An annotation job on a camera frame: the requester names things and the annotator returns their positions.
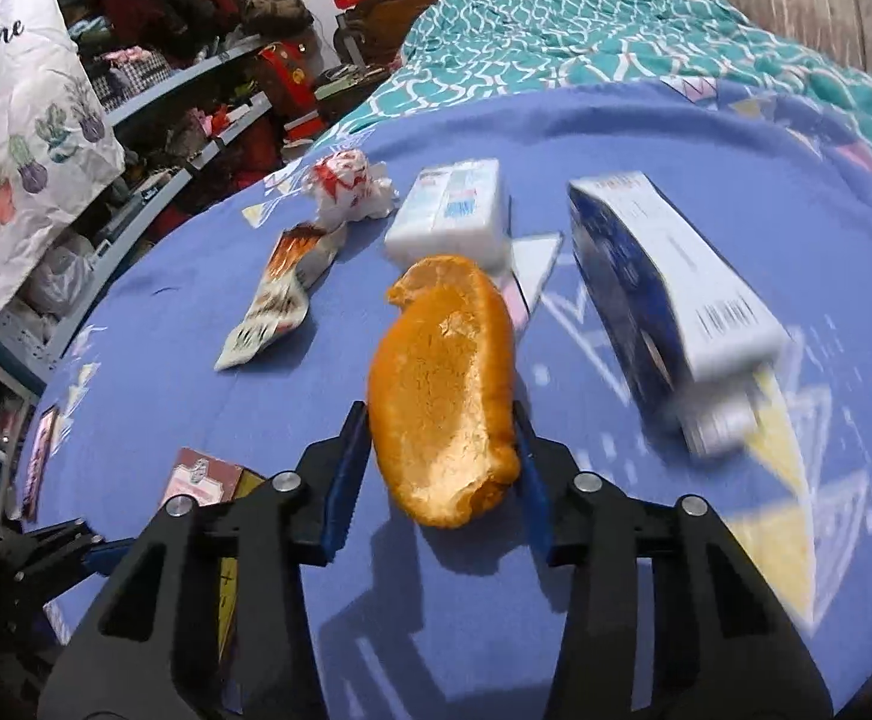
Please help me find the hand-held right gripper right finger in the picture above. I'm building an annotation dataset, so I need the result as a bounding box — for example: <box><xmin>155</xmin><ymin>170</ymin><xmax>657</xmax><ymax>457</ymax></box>
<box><xmin>511</xmin><ymin>399</ymin><xmax>834</xmax><ymax>720</ymax></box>

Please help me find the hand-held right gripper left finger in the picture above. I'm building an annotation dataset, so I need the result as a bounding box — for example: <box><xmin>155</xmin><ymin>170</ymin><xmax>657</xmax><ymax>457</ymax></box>
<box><xmin>37</xmin><ymin>401</ymin><xmax>373</xmax><ymax>720</ymax></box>

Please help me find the dark wooden nightstand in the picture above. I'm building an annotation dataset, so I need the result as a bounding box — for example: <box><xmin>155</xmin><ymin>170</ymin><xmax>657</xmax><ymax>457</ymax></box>
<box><xmin>308</xmin><ymin>64</ymin><xmax>399</xmax><ymax>136</ymax></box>

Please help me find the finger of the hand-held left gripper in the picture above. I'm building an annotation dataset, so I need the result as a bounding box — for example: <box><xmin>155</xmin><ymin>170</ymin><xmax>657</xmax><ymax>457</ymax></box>
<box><xmin>0</xmin><ymin>516</ymin><xmax>139</xmax><ymax>578</ymax></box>

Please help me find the brown handbag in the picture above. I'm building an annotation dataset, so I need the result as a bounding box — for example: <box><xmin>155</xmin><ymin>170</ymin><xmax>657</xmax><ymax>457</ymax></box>
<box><xmin>239</xmin><ymin>0</ymin><xmax>313</xmax><ymax>37</ymax></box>

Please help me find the red gift bag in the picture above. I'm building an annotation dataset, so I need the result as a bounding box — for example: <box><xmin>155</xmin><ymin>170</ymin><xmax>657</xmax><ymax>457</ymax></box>
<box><xmin>256</xmin><ymin>41</ymin><xmax>317</xmax><ymax>136</ymax></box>

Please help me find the teal patterned quilt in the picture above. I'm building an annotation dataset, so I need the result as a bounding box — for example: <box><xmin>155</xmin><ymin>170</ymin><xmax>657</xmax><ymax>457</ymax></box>
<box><xmin>316</xmin><ymin>0</ymin><xmax>872</xmax><ymax>188</ymax></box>

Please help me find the dark blue white carton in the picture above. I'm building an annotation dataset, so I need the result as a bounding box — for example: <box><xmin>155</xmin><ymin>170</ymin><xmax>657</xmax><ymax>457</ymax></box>
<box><xmin>567</xmin><ymin>171</ymin><xmax>791</xmax><ymax>458</ymax></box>

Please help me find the orange white snack wrapper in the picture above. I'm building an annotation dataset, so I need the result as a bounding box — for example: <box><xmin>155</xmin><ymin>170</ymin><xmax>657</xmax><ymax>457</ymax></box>
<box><xmin>213</xmin><ymin>221</ymin><xmax>349</xmax><ymax>372</ymax></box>

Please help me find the purple triangle print bedsheet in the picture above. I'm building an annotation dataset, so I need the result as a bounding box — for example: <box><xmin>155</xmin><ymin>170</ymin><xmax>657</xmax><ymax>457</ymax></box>
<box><xmin>12</xmin><ymin>75</ymin><xmax>872</xmax><ymax>720</ymax></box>

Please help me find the orange peel half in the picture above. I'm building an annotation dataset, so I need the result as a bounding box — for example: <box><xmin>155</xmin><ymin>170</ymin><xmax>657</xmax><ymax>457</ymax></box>
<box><xmin>366</xmin><ymin>255</ymin><xmax>521</xmax><ymax>530</ymax></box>

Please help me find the white plant print cloth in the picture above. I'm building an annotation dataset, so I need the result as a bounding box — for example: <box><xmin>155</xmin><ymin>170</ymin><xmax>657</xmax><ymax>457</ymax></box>
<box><xmin>0</xmin><ymin>0</ymin><xmax>126</xmax><ymax>312</ymax></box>

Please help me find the white tissue pack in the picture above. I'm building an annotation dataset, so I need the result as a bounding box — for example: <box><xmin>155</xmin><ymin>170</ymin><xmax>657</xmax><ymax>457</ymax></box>
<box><xmin>383</xmin><ymin>159</ymin><xmax>512</xmax><ymax>271</ymax></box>

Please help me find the grey metal shelf unit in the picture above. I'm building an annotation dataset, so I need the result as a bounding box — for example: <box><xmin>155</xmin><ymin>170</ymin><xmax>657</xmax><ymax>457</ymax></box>
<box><xmin>0</xmin><ymin>37</ymin><xmax>279</xmax><ymax>466</ymax></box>

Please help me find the red white wrapper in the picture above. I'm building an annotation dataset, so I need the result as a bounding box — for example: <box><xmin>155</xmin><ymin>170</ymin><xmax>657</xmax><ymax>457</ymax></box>
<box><xmin>302</xmin><ymin>148</ymin><xmax>396</xmax><ymax>224</ymax></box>

